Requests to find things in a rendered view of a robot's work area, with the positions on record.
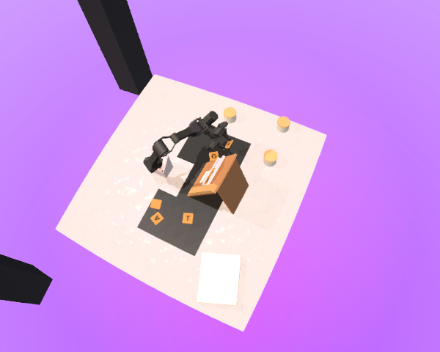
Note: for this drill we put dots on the white cylindrical container with orange lid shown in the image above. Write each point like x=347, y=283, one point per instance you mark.
x=283, y=124
x=230, y=115
x=270, y=157

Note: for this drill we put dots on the white paper ticket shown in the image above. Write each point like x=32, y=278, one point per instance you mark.
x=204, y=176

